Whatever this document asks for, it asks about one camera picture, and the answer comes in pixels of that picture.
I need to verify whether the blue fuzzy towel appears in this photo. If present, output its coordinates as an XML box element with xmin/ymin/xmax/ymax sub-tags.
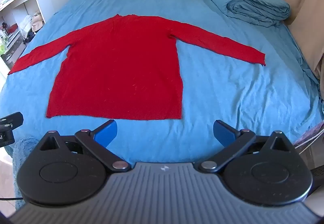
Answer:
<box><xmin>13</xmin><ymin>135</ymin><xmax>42</xmax><ymax>210</ymax></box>

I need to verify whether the white cable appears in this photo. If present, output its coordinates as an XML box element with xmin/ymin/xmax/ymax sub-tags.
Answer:
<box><xmin>295</xmin><ymin>131</ymin><xmax>324</xmax><ymax>149</ymax></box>

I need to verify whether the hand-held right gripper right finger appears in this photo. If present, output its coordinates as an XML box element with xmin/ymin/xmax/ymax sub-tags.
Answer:
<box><xmin>198</xmin><ymin>120</ymin><xmax>296</xmax><ymax>173</ymax></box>

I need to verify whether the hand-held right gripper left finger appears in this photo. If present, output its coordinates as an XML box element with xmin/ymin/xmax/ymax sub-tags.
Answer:
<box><xmin>38</xmin><ymin>120</ymin><xmax>131</xmax><ymax>173</ymax></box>

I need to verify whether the white shelf unit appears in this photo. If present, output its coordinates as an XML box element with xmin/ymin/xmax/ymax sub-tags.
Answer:
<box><xmin>0</xmin><ymin>0</ymin><xmax>55</xmax><ymax>80</ymax></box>

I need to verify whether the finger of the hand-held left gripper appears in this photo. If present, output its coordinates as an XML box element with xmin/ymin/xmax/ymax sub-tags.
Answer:
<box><xmin>0</xmin><ymin>112</ymin><xmax>24</xmax><ymax>129</ymax></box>

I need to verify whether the red knit sweater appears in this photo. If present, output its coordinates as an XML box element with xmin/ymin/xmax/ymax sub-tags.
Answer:
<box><xmin>8</xmin><ymin>14</ymin><xmax>266</xmax><ymax>121</ymax></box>

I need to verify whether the purple patterned cloth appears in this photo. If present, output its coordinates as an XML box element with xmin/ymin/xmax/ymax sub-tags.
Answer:
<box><xmin>294</xmin><ymin>123</ymin><xmax>324</xmax><ymax>147</ymax></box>

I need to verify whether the bed with blue sheet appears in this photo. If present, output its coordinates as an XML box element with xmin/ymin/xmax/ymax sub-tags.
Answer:
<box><xmin>0</xmin><ymin>0</ymin><xmax>324</xmax><ymax>210</ymax></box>

